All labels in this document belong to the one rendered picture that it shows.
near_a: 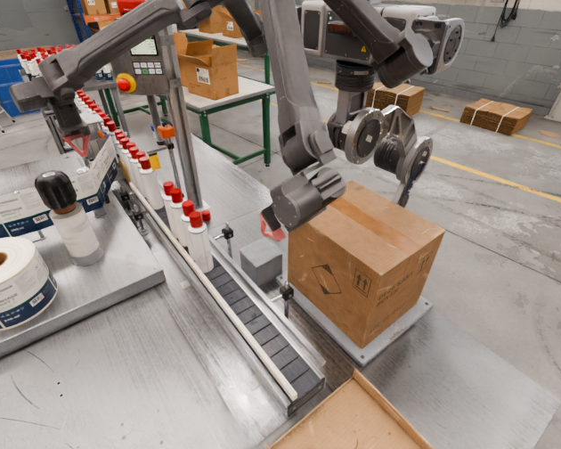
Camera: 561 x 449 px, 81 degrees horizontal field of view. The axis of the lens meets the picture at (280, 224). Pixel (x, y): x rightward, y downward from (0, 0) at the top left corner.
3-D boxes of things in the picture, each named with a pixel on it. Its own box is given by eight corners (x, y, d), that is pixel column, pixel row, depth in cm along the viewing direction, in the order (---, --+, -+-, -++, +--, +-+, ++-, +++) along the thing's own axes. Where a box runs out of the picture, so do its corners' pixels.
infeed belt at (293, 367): (99, 151, 176) (96, 143, 174) (115, 146, 180) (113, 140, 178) (292, 412, 72) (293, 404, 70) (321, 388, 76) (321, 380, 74)
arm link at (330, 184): (354, 187, 56) (336, 159, 56) (329, 203, 52) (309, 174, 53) (331, 202, 62) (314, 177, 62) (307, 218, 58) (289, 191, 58)
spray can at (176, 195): (176, 241, 112) (164, 189, 99) (191, 235, 114) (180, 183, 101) (182, 249, 108) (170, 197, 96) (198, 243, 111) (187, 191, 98)
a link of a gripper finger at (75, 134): (73, 162, 93) (59, 130, 87) (68, 153, 98) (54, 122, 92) (98, 156, 97) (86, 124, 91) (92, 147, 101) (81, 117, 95)
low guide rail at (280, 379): (130, 186, 137) (128, 183, 135) (133, 185, 137) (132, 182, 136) (293, 401, 69) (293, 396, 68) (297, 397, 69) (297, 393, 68)
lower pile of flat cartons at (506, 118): (458, 122, 438) (463, 105, 425) (475, 112, 467) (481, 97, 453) (510, 136, 400) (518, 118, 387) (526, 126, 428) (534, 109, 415)
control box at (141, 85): (128, 87, 114) (111, 23, 102) (178, 86, 114) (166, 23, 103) (118, 96, 106) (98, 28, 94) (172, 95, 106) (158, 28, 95)
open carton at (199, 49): (153, 83, 302) (143, 36, 279) (201, 72, 332) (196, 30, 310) (181, 93, 278) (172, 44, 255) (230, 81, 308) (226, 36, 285)
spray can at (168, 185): (170, 233, 115) (157, 183, 102) (183, 228, 117) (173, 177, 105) (176, 241, 112) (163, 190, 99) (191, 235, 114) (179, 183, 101)
